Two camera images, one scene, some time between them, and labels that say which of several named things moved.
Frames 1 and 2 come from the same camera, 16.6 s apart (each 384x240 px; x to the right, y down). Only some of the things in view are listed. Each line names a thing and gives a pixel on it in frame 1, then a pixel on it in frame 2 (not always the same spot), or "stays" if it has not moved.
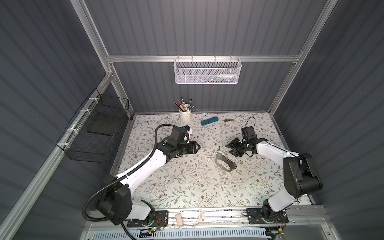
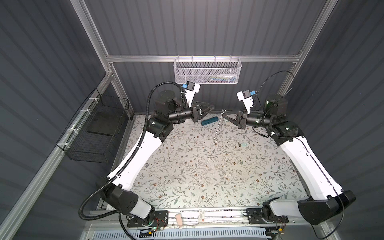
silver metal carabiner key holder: (231, 164) -> (220, 125)
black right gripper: (229, 145) -> (236, 121)
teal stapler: (209, 121) stays
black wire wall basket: (91, 135) stays
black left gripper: (192, 149) -> (196, 114)
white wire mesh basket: (207, 71) stays
